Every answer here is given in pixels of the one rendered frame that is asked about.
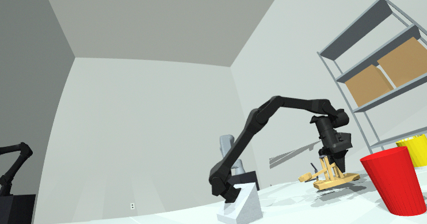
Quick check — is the tan wooden catapult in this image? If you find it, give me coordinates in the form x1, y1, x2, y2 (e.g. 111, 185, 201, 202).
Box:
298, 155, 360, 190

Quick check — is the red cup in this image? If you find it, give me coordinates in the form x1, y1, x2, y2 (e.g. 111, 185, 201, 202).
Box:
360, 146, 427, 216

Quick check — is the yellow cup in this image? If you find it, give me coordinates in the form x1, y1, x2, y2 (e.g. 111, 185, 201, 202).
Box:
396, 134, 427, 170

